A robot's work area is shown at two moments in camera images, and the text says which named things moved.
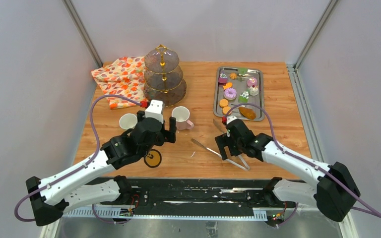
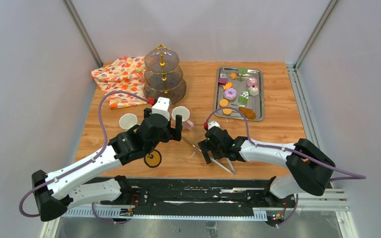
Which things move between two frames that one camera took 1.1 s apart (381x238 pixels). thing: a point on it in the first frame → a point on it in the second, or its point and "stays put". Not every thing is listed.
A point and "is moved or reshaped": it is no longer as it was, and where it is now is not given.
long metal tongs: [202, 146] is moved or reshaped
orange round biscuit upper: [223, 102] stays put
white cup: [128, 121] stays put
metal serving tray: [235, 86] stays put
